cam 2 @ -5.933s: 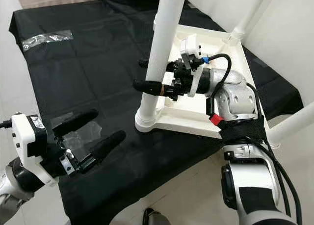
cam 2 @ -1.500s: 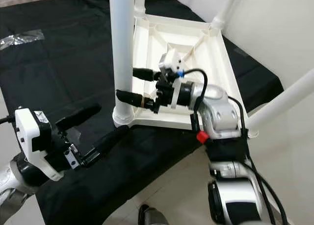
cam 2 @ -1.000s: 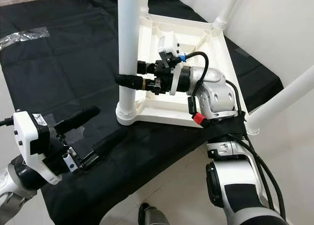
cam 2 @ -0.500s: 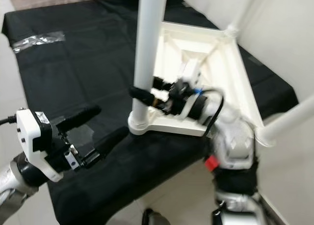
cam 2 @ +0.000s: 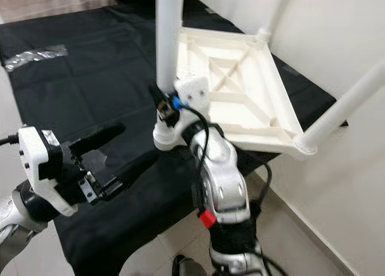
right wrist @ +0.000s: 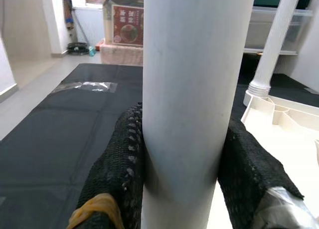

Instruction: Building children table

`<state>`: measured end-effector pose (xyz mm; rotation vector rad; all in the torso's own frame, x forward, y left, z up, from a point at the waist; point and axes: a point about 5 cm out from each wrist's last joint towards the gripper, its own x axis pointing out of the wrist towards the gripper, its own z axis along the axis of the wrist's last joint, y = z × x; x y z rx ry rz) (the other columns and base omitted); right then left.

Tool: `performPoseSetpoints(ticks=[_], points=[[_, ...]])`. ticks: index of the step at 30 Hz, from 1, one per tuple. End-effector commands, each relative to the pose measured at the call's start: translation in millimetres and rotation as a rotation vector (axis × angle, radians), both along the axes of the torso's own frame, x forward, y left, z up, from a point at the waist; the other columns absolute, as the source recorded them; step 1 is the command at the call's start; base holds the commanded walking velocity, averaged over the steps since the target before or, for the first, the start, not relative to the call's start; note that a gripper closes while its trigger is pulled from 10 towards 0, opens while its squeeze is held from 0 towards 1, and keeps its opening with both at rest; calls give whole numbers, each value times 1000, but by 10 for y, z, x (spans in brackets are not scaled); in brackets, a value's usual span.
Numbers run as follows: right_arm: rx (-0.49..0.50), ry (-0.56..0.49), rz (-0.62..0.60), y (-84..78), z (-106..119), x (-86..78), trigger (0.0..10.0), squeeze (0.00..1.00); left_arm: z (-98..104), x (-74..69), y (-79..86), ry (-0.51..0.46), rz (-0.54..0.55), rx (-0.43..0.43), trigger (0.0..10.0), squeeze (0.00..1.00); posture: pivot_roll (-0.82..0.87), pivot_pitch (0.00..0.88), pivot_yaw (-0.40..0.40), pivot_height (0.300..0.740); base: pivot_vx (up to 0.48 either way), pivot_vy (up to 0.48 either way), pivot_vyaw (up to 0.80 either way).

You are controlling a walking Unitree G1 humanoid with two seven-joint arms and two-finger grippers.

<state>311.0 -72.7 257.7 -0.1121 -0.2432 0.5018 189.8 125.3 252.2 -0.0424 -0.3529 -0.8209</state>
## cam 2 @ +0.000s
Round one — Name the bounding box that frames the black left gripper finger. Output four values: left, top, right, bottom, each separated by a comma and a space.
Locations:
114, 150, 161, 191
67, 123, 127, 158

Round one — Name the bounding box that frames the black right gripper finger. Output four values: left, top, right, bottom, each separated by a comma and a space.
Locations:
148, 84, 176, 124

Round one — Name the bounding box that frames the white plastic children table top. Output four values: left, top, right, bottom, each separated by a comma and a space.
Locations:
152, 26, 316, 158

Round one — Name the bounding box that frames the black table cloth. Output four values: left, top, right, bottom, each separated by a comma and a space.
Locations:
0, 0, 350, 276

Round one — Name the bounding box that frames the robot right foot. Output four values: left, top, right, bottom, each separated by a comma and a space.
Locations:
171, 255, 209, 276

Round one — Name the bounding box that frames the grey tape strip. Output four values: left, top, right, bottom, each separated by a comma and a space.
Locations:
280, 63, 301, 78

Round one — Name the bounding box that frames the beige woven cloth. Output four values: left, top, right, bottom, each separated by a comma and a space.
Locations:
0, 0, 118, 21

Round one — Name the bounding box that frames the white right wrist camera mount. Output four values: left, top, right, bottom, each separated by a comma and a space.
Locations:
174, 76, 212, 140

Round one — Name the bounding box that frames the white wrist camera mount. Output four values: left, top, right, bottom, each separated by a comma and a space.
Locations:
174, 76, 212, 140
18, 126, 79, 218

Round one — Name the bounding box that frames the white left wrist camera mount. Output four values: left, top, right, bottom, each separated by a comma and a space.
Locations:
18, 126, 79, 218

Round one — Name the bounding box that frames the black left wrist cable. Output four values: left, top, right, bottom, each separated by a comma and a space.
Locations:
0, 133, 20, 146

